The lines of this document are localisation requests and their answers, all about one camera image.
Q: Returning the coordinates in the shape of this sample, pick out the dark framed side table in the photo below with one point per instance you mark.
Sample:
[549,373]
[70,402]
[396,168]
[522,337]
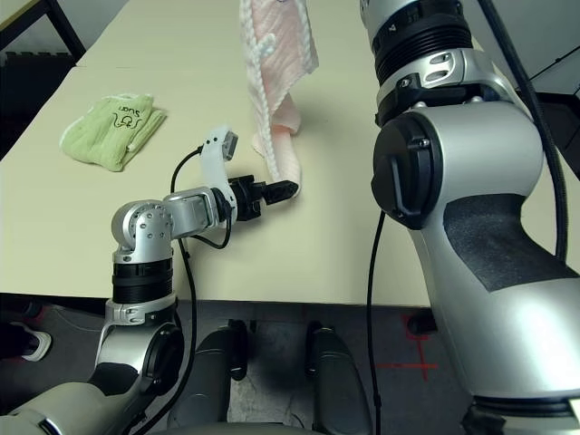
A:
[68,31]

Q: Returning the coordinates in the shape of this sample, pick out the grey left robot leg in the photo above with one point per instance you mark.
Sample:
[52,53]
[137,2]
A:
[208,376]

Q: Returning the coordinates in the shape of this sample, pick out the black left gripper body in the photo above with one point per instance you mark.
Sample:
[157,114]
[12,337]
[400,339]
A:
[247,199]

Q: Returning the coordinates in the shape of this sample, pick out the grey robot leg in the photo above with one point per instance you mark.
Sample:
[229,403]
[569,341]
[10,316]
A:
[208,376]
[340,385]

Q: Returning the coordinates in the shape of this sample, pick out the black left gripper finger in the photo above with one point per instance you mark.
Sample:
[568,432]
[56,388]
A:
[281,198]
[283,187]

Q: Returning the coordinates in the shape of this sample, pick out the bystander shoe white sole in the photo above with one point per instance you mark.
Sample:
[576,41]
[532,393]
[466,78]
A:
[27,344]

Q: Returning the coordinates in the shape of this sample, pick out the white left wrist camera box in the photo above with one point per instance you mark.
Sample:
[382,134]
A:
[213,154]

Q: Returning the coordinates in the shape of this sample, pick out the black foam floor mat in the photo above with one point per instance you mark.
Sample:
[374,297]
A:
[27,90]

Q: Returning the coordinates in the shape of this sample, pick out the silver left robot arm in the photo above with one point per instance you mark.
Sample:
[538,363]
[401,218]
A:
[140,281]

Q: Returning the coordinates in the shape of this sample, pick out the green folded towel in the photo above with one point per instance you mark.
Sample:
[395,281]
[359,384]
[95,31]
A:
[109,131]

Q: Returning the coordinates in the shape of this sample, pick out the grey right robot leg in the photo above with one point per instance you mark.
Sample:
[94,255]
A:
[340,385]

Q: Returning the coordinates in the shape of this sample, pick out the pink ribbed towel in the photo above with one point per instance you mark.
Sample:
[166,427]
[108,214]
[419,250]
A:
[281,54]

